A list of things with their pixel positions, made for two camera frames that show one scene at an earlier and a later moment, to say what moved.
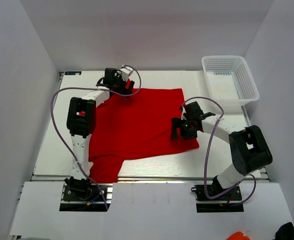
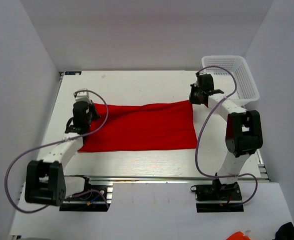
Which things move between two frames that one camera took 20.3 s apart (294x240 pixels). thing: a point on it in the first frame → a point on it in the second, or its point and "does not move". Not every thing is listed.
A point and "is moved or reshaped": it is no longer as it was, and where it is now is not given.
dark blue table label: (73, 73) does not move
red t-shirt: (134, 126) is moved or reshaped
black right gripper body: (189, 131) → (195, 96)
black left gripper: (127, 91) → (91, 106)
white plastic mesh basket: (229, 80) does not move
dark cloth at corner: (288, 232) does not move
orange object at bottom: (238, 235) does not move
